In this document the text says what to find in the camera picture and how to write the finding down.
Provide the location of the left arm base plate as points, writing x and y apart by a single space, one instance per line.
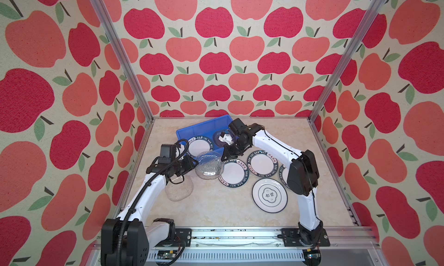
181 236

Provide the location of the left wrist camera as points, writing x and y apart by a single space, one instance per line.
168 153

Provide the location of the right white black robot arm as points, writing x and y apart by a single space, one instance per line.
303 173

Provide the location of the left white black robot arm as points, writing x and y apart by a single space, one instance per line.
125 241

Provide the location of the green rim plate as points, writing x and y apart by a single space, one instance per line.
261 164
199 145
235 173
283 175

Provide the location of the white plate black pattern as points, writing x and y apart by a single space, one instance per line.
269 195

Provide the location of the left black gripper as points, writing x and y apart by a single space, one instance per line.
189 165

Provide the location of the aluminium front rail frame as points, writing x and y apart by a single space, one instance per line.
242 246

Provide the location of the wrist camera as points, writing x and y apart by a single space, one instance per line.
168 153
226 137

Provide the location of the right aluminium corner post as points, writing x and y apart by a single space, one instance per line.
355 42

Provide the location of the clear glass plate top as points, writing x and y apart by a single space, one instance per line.
216 137

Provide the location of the blue plastic bin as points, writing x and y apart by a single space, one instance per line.
207 128

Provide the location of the aluminium corner post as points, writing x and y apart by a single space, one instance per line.
355 42
121 54

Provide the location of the clear glass plate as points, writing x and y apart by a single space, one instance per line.
210 165
179 188
216 137

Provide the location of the left aluminium corner post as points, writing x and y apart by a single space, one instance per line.
121 54

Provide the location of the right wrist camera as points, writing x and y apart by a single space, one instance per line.
226 137

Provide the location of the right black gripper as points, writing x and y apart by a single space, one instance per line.
227 154

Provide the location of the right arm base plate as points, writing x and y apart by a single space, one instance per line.
295 237

